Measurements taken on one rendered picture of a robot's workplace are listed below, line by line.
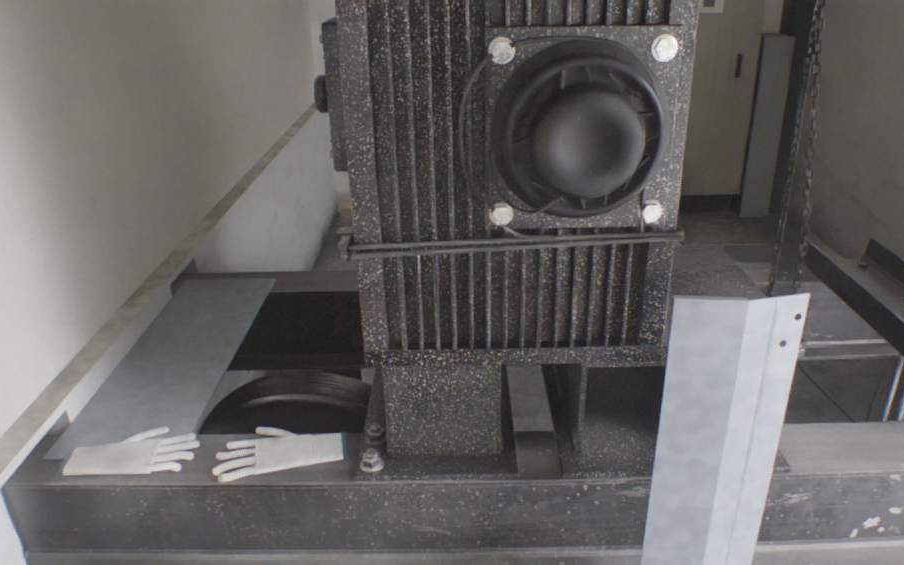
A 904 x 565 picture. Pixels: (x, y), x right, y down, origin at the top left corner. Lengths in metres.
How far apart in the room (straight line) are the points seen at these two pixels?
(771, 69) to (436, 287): 3.57
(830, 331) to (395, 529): 1.45
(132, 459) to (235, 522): 0.23
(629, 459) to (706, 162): 3.31
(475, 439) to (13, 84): 1.10
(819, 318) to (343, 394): 1.40
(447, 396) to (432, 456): 0.13
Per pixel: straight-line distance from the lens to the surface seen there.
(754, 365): 1.09
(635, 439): 1.38
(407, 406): 1.25
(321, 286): 2.01
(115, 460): 1.45
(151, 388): 1.66
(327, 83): 1.34
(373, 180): 1.07
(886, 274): 2.27
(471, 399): 1.24
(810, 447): 1.48
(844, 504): 1.60
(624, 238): 1.11
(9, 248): 1.55
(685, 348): 1.05
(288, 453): 1.36
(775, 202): 4.80
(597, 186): 0.99
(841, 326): 2.36
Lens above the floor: 1.49
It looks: 25 degrees down
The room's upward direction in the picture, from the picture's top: 1 degrees counter-clockwise
